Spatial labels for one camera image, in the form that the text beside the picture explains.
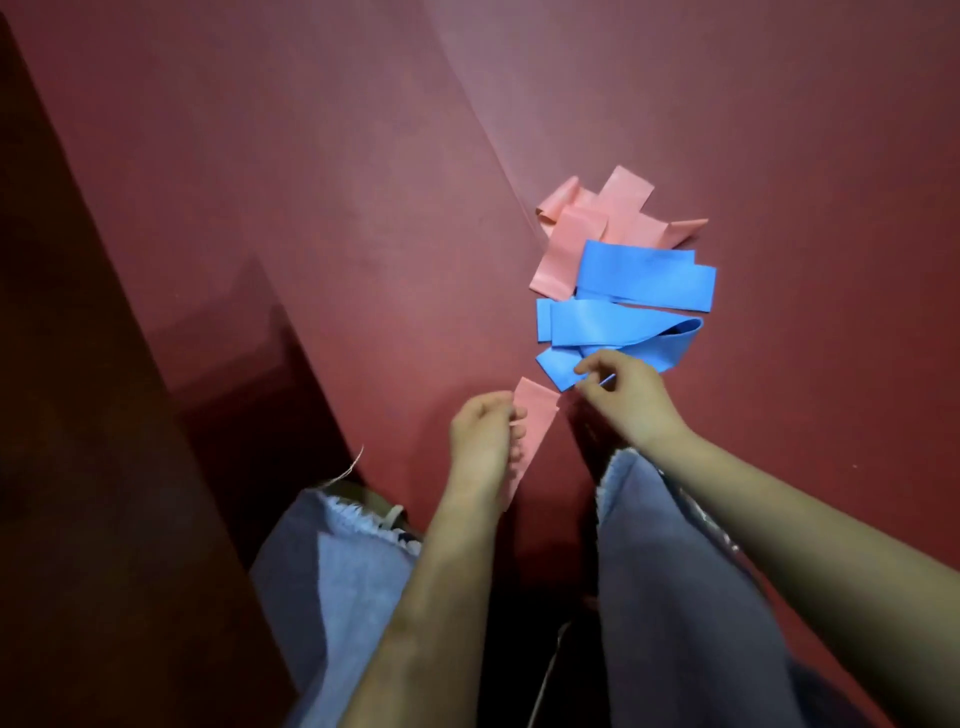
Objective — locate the person's left hand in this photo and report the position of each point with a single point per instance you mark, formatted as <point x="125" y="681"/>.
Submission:
<point x="480" y="450"/>

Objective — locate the person's right hand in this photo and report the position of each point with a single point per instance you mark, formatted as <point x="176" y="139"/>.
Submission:
<point x="637" y="405"/>

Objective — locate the person's right thumb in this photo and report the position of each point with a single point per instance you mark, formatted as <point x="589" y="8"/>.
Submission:
<point x="600" y="385"/>

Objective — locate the person's left thumb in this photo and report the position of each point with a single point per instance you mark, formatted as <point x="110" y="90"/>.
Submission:
<point x="517" y="441"/>

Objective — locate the blue elastic band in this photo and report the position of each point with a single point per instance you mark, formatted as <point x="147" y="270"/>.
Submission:
<point x="660" y="352"/>
<point x="607" y="322"/>
<point x="645" y="279"/>

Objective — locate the person's right forearm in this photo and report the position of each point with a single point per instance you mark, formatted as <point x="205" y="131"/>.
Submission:
<point x="810" y="555"/>

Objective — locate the person's left forearm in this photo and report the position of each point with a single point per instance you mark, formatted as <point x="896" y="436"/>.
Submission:
<point x="435" y="600"/>

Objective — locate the white sneaker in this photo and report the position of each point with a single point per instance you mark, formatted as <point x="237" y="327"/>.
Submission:
<point x="379" y="516"/>

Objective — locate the blue denim jeans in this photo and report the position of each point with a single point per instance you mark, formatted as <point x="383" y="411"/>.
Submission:
<point x="675" y="600"/>

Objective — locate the dark red board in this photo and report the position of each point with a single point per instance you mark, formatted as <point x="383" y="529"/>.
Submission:
<point x="90" y="450"/>

